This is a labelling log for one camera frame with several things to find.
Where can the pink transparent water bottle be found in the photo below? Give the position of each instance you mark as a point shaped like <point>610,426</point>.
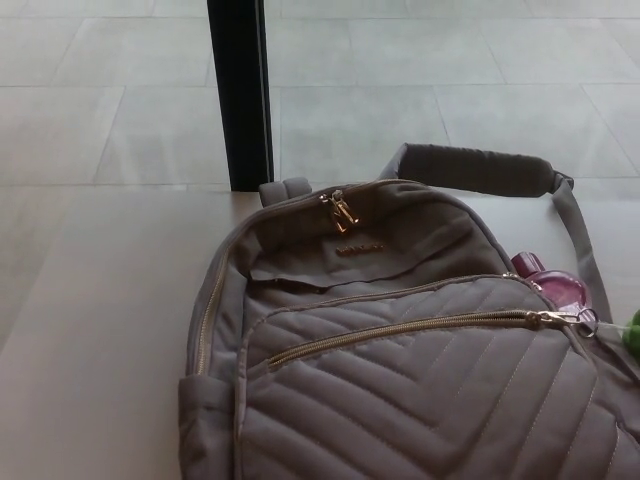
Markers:
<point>560,287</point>

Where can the grey quilted backpack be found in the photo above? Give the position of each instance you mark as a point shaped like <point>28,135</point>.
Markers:
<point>400,390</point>

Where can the black vertical post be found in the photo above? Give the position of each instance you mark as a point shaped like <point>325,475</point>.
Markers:
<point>240,100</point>

